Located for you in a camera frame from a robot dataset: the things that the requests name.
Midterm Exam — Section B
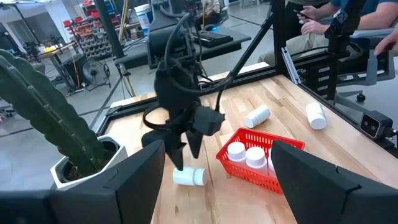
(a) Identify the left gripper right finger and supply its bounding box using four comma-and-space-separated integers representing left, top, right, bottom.
270, 139, 398, 224

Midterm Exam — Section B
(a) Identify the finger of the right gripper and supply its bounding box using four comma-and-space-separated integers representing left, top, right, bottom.
164, 133, 188, 172
185, 129, 205, 159

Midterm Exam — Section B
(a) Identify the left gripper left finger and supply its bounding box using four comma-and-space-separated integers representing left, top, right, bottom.
49, 139, 166, 224

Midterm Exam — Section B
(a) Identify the red plastic basket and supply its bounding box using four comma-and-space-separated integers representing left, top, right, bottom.
215, 127, 307, 195

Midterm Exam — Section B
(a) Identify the cactus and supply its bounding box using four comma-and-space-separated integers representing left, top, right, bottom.
0, 49, 129, 191

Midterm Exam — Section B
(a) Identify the black side table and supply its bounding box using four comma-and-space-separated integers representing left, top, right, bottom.
113, 21, 252, 71

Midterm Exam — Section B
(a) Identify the black floor fan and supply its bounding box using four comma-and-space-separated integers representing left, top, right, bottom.
81, 58, 111, 91

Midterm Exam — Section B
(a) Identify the black keyboard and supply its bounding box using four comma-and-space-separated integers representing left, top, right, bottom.
194, 30, 234, 48

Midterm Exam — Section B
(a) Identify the shelf with red bins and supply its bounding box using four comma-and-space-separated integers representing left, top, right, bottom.
62, 17, 114, 60

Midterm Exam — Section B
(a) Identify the silver aluminium extrusion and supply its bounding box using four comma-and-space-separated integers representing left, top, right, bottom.
281, 46, 302, 86

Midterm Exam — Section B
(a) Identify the grey office chair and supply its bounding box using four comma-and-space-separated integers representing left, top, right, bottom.
329, 27, 398, 103

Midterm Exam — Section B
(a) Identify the person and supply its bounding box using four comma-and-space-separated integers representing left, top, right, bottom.
257, 0, 398, 66

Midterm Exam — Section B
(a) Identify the black phone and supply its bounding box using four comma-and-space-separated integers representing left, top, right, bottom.
293, 8, 312, 20

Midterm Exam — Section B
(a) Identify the person's hand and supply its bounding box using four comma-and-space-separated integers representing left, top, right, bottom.
374, 29, 398, 57

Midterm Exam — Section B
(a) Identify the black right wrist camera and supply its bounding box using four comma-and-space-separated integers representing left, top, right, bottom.
192, 105, 226, 136

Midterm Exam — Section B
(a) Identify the black table-level camera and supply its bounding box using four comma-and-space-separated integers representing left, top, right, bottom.
358, 110, 398, 141

